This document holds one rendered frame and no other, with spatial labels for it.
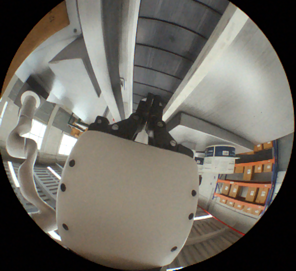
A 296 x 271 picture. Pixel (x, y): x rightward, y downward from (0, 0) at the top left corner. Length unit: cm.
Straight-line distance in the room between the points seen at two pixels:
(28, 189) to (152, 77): 60
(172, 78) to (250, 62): 17
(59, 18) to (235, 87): 37
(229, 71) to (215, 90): 6
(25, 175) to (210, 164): 88
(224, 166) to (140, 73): 51
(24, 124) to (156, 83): 70
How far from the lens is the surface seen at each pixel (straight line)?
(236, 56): 21
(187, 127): 32
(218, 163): 52
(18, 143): 64
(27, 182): 56
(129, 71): 17
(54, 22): 21
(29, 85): 82
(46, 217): 53
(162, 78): 16
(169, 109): 16
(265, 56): 25
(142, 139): 16
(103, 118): 22
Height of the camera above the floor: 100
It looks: 20 degrees down
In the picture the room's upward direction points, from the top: 165 degrees counter-clockwise
